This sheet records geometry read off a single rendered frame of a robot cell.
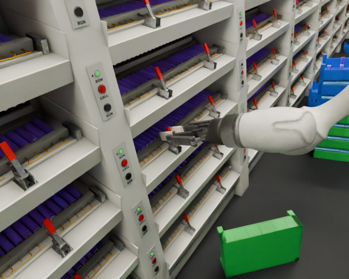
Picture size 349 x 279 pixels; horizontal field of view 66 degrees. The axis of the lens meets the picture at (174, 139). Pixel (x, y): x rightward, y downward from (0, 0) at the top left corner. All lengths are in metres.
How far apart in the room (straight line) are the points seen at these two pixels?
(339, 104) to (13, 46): 0.71
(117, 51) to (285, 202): 1.12
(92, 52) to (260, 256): 0.92
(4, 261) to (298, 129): 0.66
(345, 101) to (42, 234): 0.76
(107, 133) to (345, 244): 1.07
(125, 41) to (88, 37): 0.10
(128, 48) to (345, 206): 1.23
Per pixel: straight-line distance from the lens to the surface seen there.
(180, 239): 1.12
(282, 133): 0.62
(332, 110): 0.77
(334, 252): 1.33
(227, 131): 0.68
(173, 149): 0.87
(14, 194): 0.57
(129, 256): 0.87
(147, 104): 0.76
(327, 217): 1.45
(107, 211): 0.73
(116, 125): 0.64
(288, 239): 1.14
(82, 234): 0.71
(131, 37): 0.67
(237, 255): 1.11
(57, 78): 0.56
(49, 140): 0.63
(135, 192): 0.75
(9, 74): 0.53
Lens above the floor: 1.02
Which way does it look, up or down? 30 degrees down
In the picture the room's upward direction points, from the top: 10 degrees counter-clockwise
